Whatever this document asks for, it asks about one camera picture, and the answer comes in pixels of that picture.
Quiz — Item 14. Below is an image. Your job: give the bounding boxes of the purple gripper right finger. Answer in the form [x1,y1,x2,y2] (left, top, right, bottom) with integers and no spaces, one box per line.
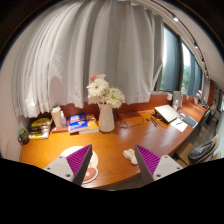
[135,145,182,185]

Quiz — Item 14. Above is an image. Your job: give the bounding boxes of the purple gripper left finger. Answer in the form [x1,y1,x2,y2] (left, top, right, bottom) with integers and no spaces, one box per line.
[44,145,92,186]

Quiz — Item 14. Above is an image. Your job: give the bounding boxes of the white computer mouse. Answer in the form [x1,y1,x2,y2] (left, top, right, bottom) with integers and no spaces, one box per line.
[123,149,138,165]

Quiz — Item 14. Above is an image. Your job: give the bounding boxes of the wooden chair with cushion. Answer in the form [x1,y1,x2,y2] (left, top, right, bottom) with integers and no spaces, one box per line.
[174,135,219,167]

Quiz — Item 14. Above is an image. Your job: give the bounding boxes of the yellow book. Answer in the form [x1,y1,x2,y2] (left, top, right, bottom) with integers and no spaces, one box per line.
[80,114,99,134]

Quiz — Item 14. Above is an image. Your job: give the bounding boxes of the blue book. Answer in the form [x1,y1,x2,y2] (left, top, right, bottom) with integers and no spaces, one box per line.
[69,113,88,133]

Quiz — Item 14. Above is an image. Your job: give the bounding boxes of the black pen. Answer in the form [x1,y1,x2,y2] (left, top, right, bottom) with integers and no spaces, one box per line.
[150,117,157,127]

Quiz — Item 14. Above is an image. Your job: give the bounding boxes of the clear sanitizer bottle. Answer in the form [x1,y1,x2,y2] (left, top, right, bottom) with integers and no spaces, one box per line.
[60,111,67,128]

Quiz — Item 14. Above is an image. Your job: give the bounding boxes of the white paper sheet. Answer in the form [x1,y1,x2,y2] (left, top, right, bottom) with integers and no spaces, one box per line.
[170,118,187,132]

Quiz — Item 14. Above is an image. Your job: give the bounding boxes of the yellow snack bags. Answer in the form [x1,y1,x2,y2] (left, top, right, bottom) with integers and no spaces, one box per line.
[28,118,52,139]

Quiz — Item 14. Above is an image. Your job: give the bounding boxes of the white ceramic vase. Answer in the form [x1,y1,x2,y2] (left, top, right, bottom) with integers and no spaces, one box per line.
[98,104,115,132]

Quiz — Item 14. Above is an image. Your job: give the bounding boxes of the silver laptop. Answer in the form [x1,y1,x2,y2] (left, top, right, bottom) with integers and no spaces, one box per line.
[155,105,179,123]

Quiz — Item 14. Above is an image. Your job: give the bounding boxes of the dark green jar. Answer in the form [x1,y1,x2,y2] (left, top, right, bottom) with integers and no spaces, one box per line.
[18,129,29,144]

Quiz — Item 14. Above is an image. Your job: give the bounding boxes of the dark notebook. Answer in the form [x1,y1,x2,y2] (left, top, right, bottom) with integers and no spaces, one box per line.
[183,116,198,128]

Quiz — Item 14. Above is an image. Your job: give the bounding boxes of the white and pink flowers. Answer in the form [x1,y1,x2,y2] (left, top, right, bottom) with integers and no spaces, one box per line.
[87,74,125,109]

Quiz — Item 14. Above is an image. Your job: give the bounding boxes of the white curtain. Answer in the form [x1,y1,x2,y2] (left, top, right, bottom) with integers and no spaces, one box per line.
[13,0,164,118]

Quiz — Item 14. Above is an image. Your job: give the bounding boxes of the black cable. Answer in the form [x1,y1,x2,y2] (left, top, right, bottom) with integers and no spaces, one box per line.
[114,111,158,130]

